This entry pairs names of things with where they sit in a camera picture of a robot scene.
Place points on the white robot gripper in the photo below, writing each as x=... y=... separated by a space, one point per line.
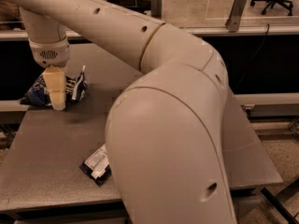
x=49 y=55

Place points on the metal railing bracket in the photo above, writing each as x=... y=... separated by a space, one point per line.
x=156 y=8
x=233 y=22

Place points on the right metal railing bracket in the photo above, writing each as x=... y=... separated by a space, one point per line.
x=233 y=22

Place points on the dark blue snack bar wrapper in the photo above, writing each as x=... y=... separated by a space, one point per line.
x=97 y=166

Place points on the blue chip bag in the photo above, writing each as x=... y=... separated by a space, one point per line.
x=39 y=95

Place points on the black office chair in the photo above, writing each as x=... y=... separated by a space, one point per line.
x=287 y=4

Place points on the middle metal railing bracket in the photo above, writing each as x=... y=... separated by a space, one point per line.
x=156 y=8

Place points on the horizontal metal rail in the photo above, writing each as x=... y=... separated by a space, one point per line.
x=21 y=35

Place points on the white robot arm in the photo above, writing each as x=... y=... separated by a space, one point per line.
x=164 y=132

